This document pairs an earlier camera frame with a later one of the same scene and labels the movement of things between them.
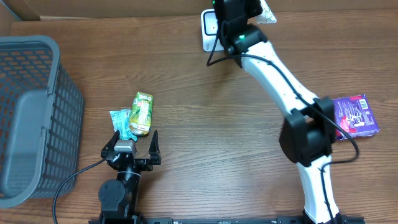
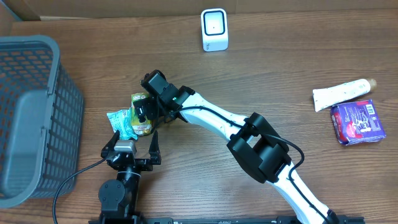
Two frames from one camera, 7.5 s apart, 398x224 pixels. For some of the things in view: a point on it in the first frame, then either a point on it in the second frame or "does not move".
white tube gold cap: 266,16 -> 324,97
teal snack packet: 121,121 does not move
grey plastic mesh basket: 41,112 does not move
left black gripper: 144,162 does not move
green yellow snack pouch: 140,114 does not move
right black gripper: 222,8 -> 146,109
